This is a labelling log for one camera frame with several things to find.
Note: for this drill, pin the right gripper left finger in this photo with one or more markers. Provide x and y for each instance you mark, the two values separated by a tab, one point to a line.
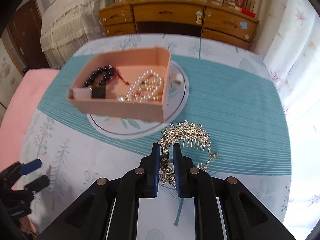
123	196

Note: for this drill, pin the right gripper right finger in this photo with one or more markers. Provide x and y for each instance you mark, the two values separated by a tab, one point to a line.
192	182

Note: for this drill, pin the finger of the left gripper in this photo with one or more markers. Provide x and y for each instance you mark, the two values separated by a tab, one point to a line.
38	184
30	167

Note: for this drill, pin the gold leaf hair comb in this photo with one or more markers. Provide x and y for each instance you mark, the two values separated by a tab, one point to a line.
186	134

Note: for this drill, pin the pink band smart watch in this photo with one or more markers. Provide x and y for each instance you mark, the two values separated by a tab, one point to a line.
87	92

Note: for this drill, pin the pink rectangular jewelry box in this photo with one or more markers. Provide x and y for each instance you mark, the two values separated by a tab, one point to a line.
136	82

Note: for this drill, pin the pink blanket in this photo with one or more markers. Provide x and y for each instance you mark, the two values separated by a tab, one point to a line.
20	113

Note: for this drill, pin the tree print tablecloth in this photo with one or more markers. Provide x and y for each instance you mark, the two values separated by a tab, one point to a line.
226	89

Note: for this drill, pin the brown wooden door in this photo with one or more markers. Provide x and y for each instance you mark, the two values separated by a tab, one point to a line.
24	30

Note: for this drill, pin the white lace cover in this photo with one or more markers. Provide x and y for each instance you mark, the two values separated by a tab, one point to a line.
67	25

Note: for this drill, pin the wooden desk with drawers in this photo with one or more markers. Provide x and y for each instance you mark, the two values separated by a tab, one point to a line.
199	18

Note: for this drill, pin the white floral curtain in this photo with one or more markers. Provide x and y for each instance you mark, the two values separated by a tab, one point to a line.
287	41

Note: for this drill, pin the small red box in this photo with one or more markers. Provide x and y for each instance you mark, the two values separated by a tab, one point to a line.
248	13

